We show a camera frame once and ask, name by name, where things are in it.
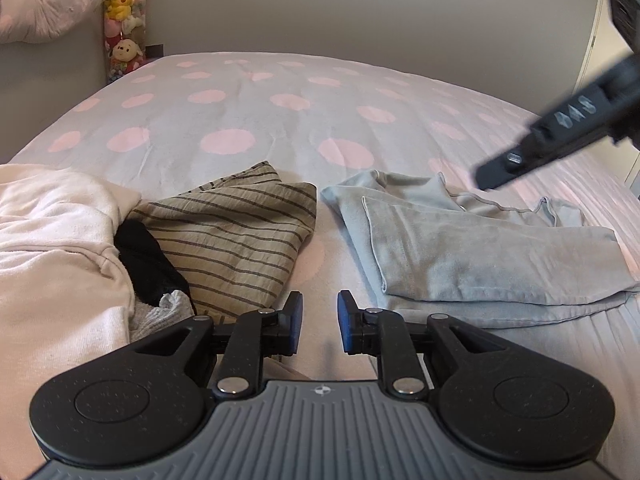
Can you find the tan brown garment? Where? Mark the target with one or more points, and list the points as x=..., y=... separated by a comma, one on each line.
x=275, y=369

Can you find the light blue-grey long-sleeve shirt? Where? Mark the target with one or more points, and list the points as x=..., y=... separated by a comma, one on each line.
x=426, y=248

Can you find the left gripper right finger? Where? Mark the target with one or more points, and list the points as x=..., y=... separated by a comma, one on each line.
x=387, y=337

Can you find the pink polka dot bedsheet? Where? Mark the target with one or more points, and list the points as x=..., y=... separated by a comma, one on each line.
x=186, y=120

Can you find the white cabinet door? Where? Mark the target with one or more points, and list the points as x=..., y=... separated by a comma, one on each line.
x=606, y=48

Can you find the brown striped garment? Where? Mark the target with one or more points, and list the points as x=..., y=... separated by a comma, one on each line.
x=236, y=239

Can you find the cream white sweater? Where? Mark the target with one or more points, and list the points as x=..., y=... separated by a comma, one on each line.
x=65, y=297

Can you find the grey knit sock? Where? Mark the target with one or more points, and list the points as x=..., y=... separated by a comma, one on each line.
x=173, y=308

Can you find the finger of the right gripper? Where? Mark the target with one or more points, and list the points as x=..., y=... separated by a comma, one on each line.
x=572, y=125

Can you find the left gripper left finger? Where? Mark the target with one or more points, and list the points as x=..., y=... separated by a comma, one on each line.
x=244, y=345

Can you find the dark wall socket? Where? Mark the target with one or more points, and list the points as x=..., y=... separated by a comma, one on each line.
x=153, y=51

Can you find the clear tube of plush toys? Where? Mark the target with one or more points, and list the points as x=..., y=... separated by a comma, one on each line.
x=124, y=30

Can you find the black garment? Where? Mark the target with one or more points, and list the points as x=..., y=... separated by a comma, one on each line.
x=151, y=273

